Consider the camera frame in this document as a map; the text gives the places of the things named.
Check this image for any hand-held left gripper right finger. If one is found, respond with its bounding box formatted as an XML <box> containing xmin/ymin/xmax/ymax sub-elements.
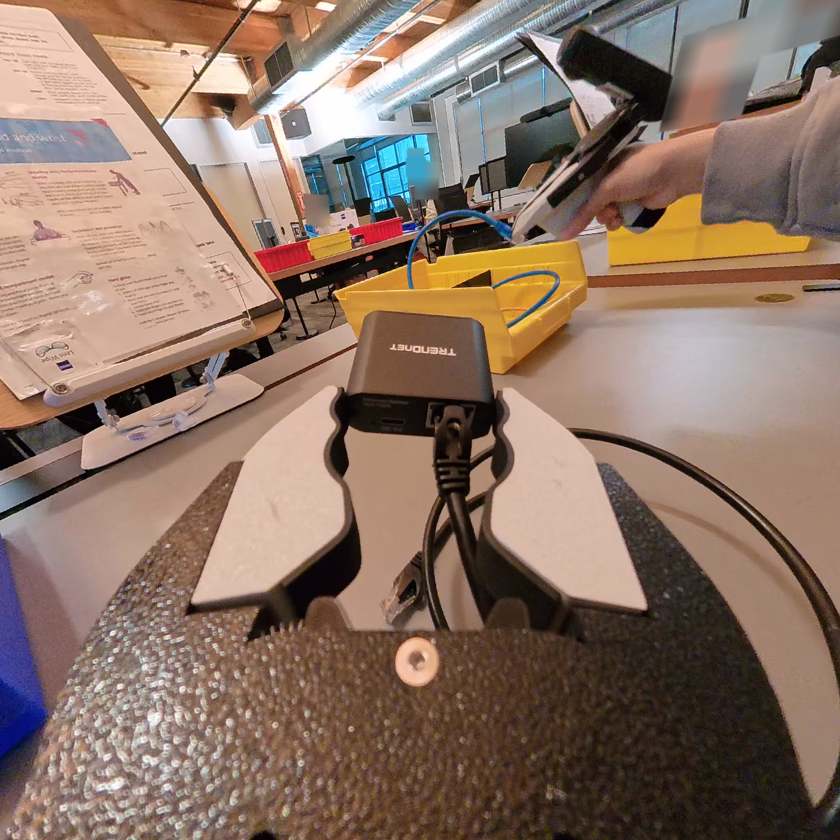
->
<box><xmin>478</xmin><ymin>387</ymin><xmax>649</xmax><ymax>631</ymax></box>

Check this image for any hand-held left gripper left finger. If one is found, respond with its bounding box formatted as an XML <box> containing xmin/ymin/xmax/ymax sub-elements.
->
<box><xmin>189</xmin><ymin>385</ymin><xmax>363</xmax><ymax>614</ymax></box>

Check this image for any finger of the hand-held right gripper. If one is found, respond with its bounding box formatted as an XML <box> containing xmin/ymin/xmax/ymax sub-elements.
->
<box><xmin>511</xmin><ymin>164</ymin><xmax>629</xmax><ymax>245</ymax></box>
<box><xmin>525</xmin><ymin>108</ymin><xmax>647</xmax><ymax>210</ymax></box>

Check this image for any blue ethernet cable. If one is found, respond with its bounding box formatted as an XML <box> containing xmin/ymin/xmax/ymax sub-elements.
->
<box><xmin>407</xmin><ymin>210</ymin><xmax>562</xmax><ymax>329</ymax></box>

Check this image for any black ethernet cable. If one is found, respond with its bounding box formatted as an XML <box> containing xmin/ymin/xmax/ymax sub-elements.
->
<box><xmin>381</xmin><ymin>402</ymin><xmax>840</xmax><ymax>815</ymax></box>

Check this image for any yellow divided plastic bin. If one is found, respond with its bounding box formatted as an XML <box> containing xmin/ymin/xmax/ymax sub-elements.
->
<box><xmin>333</xmin><ymin>239</ymin><xmax>589</xmax><ymax>375</ymax></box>

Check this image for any black network adapter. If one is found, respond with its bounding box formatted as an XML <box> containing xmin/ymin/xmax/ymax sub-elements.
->
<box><xmin>346</xmin><ymin>310</ymin><xmax>495</xmax><ymax>437</ymax></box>

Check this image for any blue plastic bin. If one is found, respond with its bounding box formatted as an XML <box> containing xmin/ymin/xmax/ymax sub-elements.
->
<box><xmin>0</xmin><ymin>535</ymin><xmax>47</xmax><ymax>756</ymax></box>

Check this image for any grey desk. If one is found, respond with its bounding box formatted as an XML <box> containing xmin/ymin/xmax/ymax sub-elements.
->
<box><xmin>577</xmin><ymin>226</ymin><xmax>840</xmax><ymax>287</ymax></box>
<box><xmin>0</xmin><ymin>281</ymin><xmax>840</xmax><ymax>811</ymax></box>
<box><xmin>0</xmin><ymin>325</ymin><xmax>358</xmax><ymax>519</ymax></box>

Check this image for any white task sheet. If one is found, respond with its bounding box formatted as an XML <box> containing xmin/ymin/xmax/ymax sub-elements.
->
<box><xmin>0</xmin><ymin>7</ymin><xmax>280</xmax><ymax>322</ymax></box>

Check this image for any person's right hand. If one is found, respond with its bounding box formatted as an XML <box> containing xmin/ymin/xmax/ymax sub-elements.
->
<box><xmin>561</xmin><ymin>128</ymin><xmax>719</xmax><ymax>240</ymax></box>

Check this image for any paper document stand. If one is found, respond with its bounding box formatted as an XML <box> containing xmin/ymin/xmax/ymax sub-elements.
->
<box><xmin>517</xmin><ymin>29</ymin><xmax>621</xmax><ymax>135</ymax></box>

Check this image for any large black monitor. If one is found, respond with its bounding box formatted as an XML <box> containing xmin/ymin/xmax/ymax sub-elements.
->
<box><xmin>504</xmin><ymin>105</ymin><xmax>581</xmax><ymax>188</ymax></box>

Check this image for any wooden document stand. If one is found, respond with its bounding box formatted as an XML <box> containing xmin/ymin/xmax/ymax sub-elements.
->
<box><xmin>0</xmin><ymin>7</ymin><xmax>286</xmax><ymax>470</ymax></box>

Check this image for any red ridged bin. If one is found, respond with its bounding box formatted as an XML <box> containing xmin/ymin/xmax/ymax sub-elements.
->
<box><xmin>255</xmin><ymin>241</ymin><xmax>313</xmax><ymax>274</ymax></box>
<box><xmin>349</xmin><ymin>218</ymin><xmax>403</xmax><ymax>245</ymax></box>

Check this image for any long work table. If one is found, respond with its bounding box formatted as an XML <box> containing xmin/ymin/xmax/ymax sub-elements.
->
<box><xmin>269</xmin><ymin>230</ymin><xmax>421</xmax><ymax>283</ymax></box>

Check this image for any black floor lamp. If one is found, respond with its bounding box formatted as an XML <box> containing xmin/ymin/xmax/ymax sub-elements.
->
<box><xmin>331</xmin><ymin>156</ymin><xmax>358</xmax><ymax>211</ymax></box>

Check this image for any instruction sheet blue header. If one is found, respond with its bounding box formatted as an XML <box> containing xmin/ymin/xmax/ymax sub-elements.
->
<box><xmin>0</xmin><ymin>115</ymin><xmax>253</xmax><ymax>401</ymax></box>

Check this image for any silver ventilation duct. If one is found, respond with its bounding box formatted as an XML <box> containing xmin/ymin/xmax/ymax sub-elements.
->
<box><xmin>354</xmin><ymin>0</ymin><xmax>592</xmax><ymax>119</ymax></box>
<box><xmin>249</xmin><ymin>0</ymin><xmax>434</xmax><ymax>116</ymax></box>

